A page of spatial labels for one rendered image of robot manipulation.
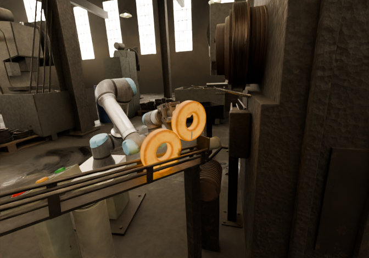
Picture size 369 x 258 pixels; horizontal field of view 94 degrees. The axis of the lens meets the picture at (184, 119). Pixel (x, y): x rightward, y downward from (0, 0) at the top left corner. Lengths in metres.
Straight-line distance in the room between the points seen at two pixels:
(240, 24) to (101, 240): 1.09
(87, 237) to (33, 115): 2.99
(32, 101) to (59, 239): 2.85
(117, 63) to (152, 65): 7.89
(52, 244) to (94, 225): 0.19
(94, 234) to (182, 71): 11.04
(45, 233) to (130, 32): 12.74
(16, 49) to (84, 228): 5.39
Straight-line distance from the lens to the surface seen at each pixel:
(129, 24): 13.36
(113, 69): 4.54
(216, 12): 3.85
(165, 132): 0.60
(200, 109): 0.68
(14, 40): 5.96
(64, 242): 1.03
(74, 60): 3.76
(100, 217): 0.84
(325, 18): 0.66
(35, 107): 3.60
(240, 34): 0.90
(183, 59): 11.55
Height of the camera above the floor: 0.97
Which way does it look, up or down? 14 degrees down
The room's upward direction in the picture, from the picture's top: 3 degrees counter-clockwise
